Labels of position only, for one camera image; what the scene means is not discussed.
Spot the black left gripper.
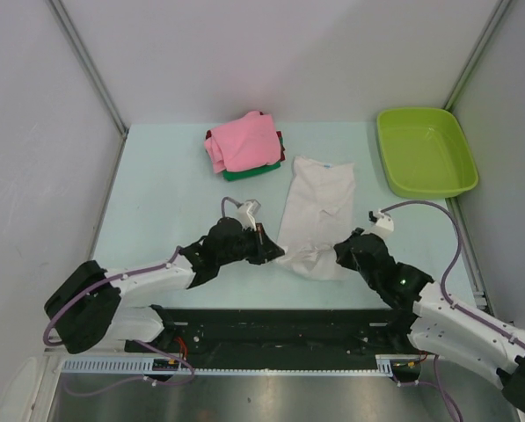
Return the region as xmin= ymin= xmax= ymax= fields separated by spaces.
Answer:
xmin=217 ymin=222 xmax=283 ymax=266

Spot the white t shirt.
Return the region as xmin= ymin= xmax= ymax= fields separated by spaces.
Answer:
xmin=275 ymin=156 xmax=356 ymax=281

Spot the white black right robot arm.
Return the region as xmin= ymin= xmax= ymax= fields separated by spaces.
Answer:
xmin=334 ymin=229 xmax=525 ymax=413

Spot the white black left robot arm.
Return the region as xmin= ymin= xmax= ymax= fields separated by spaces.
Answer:
xmin=43 ymin=217 xmax=285 ymax=354

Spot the green folded t shirt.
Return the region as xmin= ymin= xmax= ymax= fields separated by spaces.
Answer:
xmin=222 ymin=162 xmax=281 ymax=182

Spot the pink folded t shirt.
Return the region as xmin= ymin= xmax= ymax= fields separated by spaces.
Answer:
xmin=204 ymin=111 xmax=281 ymax=174

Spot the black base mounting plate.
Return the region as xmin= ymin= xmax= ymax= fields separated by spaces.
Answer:
xmin=150 ymin=309 xmax=418 ymax=371

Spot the lime green plastic basin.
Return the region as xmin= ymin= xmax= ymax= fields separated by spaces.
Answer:
xmin=376 ymin=107 xmax=479 ymax=200

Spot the dark red folded t shirt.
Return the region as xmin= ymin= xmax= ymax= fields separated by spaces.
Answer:
xmin=205 ymin=130 xmax=286 ymax=162

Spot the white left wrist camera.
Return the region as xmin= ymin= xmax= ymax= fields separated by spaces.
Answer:
xmin=237 ymin=200 xmax=261 ymax=229

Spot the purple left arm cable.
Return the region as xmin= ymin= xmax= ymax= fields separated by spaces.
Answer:
xmin=43 ymin=196 xmax=245 ymax=399

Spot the white slotted cable duct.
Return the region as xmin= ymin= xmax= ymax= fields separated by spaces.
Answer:
xmin=62 ymin=354 xmax=421 ymax=378

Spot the grey aluminium corner post right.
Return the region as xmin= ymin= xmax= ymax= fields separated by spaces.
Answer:
xmin=442 ymin=0 xmax=516 ymax=113

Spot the grey aluminium corner post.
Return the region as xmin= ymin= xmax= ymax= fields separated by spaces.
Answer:
xmin=442 ymin=0 xmax=516 ymax=113
xmin=46 ymin=0 xmax=128 ymax=139

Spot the grey aluminium corner post left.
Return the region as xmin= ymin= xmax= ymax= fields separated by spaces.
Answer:
xmin=46 ymin=0 xmax=128 ymax=139

